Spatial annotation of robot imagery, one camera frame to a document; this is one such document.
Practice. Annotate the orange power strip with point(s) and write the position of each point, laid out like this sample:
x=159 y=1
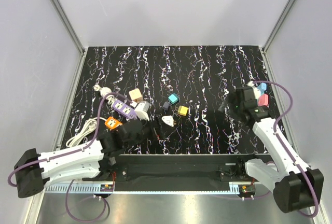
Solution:
x=112 y=123

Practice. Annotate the yellow plug adapter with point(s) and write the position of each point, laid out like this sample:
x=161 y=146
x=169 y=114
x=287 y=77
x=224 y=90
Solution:
x=182 y=110

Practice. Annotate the dark purple plug adapter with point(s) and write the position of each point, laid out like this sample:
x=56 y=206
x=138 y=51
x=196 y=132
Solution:
x=166 y=106

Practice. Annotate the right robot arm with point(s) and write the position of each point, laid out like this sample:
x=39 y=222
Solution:
x=293 y=183

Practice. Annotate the light blue plug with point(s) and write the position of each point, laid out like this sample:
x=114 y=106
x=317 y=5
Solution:
x=262 y=87

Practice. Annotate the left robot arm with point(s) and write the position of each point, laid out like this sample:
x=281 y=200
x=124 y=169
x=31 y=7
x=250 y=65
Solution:
x=91 y=161

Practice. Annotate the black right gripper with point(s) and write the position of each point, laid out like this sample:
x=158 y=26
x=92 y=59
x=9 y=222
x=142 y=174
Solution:
x=231 y=99

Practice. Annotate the pink plug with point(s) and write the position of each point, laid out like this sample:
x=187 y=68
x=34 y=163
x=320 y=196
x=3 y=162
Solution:
x=263 y=100

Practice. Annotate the teal plug adapter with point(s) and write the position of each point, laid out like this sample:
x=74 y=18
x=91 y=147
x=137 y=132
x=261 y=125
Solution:
x=173 y=98

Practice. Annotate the white cube socket adapter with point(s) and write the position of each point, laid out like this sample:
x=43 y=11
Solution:
x=168 y=120

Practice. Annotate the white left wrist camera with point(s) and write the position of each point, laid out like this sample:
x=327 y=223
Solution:
x=142 y=109

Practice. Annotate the purple power strip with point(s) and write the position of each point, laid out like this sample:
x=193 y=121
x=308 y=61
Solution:
x=124 y=109

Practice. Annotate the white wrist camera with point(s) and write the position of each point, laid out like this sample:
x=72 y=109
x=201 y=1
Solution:
x=142 y=109
x=257 y=92

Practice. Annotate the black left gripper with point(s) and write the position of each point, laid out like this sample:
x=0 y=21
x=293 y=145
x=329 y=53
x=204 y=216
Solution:
x=154 y=134

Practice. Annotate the white pink socket adapter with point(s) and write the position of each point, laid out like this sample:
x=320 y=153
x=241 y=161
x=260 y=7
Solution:
x=136 y=95

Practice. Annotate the aluminium frame rail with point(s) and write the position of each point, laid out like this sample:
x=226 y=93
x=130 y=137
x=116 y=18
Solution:
x=68 y=26

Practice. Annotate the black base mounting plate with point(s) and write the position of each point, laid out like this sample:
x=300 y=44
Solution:
x=132 y=171

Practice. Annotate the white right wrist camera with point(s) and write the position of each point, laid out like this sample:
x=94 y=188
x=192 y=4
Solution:
x=257 y=92

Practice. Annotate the white plug with cord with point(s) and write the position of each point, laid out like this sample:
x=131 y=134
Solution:
x=105 y=92

